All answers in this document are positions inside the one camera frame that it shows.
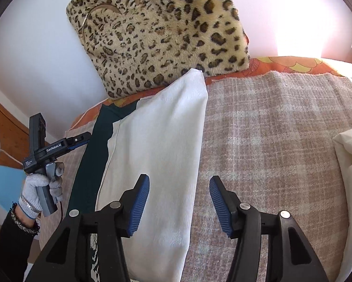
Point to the blue plastic chair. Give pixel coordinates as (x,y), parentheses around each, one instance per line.
(4,179)

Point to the person's left hand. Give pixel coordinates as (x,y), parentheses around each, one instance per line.
(32,191)

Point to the dark green cream printed t-shirt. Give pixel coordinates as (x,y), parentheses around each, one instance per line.
(152,152)

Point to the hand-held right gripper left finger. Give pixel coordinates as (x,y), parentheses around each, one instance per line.
(139,208)

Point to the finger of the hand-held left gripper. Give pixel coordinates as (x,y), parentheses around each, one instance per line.
(81,139)

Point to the orange patterned bedsheet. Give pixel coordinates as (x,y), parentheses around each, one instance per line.
(281,64)

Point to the folded cream garment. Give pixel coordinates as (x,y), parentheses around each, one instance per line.
(350,164)

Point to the leopard print cushion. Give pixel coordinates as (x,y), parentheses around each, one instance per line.
(164,29)

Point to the bed with plaid cover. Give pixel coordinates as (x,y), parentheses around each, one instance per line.
(267,138)

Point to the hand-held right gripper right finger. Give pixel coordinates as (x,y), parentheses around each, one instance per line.
(220,208)

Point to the wooden door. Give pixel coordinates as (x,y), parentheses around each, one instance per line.
(7,117)

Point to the person's left forearm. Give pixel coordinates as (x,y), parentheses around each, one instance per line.
(11,252)

